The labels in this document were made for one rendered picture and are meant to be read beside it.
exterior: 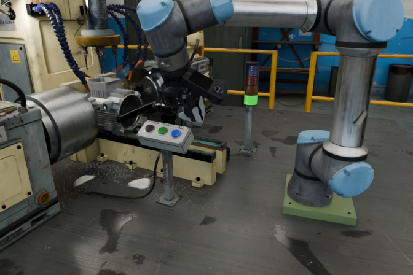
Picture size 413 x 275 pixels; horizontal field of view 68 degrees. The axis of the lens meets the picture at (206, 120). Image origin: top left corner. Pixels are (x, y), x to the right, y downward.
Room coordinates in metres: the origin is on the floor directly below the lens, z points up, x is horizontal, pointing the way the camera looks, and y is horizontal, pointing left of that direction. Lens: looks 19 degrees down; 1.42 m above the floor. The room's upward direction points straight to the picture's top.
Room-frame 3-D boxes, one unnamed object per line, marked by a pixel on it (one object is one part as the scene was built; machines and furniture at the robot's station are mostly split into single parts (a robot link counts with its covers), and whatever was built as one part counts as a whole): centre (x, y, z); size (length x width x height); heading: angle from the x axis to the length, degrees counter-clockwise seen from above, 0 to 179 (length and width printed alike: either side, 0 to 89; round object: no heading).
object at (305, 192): (0.91, -0.36, 0.88); 0.15 x 0.15 x 0.10
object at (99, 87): (1.32, 0.45, 1.11); 0.12 x 0.11 x 0.07; 64
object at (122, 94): (1.30, 0.42, 1.02); 0.20 x 0.19 x 0.19; 64
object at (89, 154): (1.23, 0.53, 0.86); 0.07 x 0.06 x 0.12; 154
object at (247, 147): (1.33, -0.20, 1.01); 0.08 x 0.08 x 0.42; 64
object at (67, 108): (0.98, 0.57, 1.04); 0.37 x 0.25 x 0.25; 154
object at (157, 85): (1.60, 0.27, 1.04); 0.41 x 0.25 x 0.25; 154
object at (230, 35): (4.56, -0.28, 0.98); 0.72 x 0.49 x 1.96; 73
